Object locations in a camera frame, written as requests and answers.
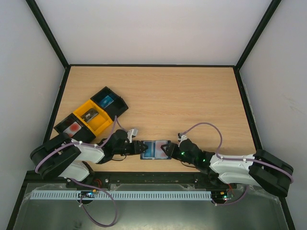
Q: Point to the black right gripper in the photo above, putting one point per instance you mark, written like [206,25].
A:
[173,149]

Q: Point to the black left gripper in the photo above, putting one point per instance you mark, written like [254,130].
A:
[136,146]

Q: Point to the blue leather card holder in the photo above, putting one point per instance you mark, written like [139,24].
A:
[154,150]

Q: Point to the black VIP card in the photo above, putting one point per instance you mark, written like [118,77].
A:
[89,115]

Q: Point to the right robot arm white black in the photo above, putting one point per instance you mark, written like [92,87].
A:
[261,169]

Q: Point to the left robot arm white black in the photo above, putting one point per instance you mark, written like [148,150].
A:
[65,157]

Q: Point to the red white card in holder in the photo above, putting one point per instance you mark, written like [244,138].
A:
[159,153]

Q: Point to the blue card in holder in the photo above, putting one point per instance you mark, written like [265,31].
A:
[149,154]

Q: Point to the blue credit card in bin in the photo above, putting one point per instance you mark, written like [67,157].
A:
[106,101]

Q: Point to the white red card in bin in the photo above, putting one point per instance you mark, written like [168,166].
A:
[72,129]

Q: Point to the black bin far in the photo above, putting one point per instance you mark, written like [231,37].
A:
[115,109]

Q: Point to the black bin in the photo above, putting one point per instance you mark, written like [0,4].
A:
[115,109]
[84,134]

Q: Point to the yellow bin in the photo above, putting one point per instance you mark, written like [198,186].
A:
[99,123]

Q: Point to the black bin near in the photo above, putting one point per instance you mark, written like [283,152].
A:
[84,134]

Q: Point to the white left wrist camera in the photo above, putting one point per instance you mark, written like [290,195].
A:
[132,133]

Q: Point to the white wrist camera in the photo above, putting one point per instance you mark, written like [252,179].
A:
[132,133]
[181,137]

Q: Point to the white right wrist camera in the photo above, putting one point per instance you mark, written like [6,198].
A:
[181,137]

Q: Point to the black front mounting rail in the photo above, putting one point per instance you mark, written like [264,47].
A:
[106,179]

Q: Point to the light blue slotted cable duct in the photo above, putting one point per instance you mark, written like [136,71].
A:
[122,195]

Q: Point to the black aluminium frame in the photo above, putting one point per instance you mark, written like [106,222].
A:
[33,6]

